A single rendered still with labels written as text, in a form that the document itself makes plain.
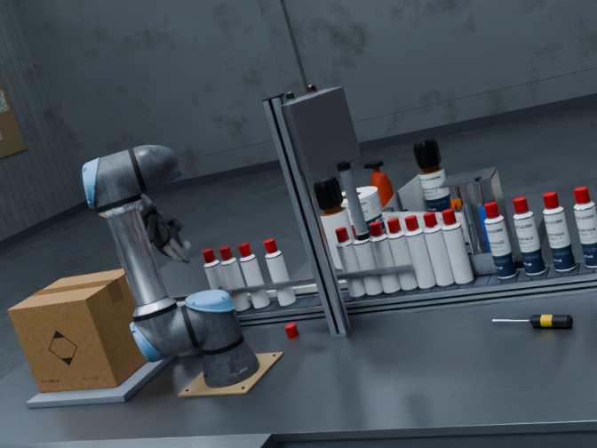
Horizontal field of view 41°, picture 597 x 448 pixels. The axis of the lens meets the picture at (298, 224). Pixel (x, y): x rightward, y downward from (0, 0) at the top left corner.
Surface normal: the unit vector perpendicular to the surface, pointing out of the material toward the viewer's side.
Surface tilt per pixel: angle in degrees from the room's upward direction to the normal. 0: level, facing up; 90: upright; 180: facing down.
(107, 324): 90
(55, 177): 90
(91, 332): 90
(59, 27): 90
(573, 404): 0
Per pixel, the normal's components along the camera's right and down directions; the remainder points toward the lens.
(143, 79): -0.42, 0.32
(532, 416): -0.28, -0.93
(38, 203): 0.87, -0.14
